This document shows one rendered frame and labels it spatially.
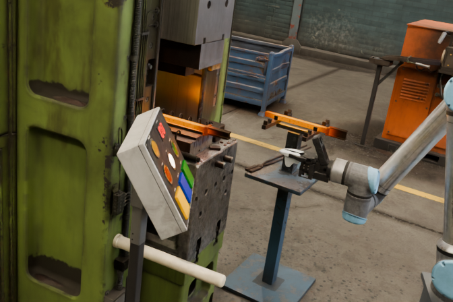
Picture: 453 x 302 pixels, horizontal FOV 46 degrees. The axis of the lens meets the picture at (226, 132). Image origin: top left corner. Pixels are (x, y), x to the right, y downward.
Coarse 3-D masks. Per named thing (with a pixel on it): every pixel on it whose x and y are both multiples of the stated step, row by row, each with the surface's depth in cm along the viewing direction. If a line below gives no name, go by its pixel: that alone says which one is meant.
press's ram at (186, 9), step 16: (176, 0) 185; (192, 0) 183; (208, 0) 187; (224, 0) 200; (176, 16) 187; (192, 16) 184; (208, 16) 191; (224, 16) 203; (176, 32) 188; (192, 32) 186; (208, 32) 194; (224, 32) 207
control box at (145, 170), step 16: (160, 112) 168; (144, 128) 151; (160, 128) 159; (128, 144) 142; (144, 144) 138; (160, 144) 153; (176, 144) 171; (128, 160) 139; (144, 160) 139; (160, 160) 146; (176, 160) 163; (128, 176) 140; (144, 176) 140; (160, 176) 141; (176, 176) 156; (144, 192) 142; (160, 192) 142; (192, 192) 168; (160, 208) 143; (176, 208) 144; (160, 224) 145; (176, 224) 145
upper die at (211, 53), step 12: (168, 48) 197; (180, 48) 195; (192, 48) 193; (204, 48) 194; (216, 48) 204; (168, 60) 199; (180, 60) 196; (192, 60) 194; (204, 60) 197; (216, 60) 206
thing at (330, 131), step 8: (272, 112) 267; (280, 120) 263; (288, 120) 261; (296, 120) 259; (312, 128) 255; (320, 128) 253; (328, 128) 251; (336, 128) 251; (336, 136) 251; (344, 136) 249
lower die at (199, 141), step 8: (176, 128) 215; (184, 128) 215; (184, 136) 209; (192, 136) 208; (200, 136) 210; (208, 136) 218; (184, 144) 205; (192, 144) 205; (200, 144) 212; (208, 144) 220; (192, 152) 207
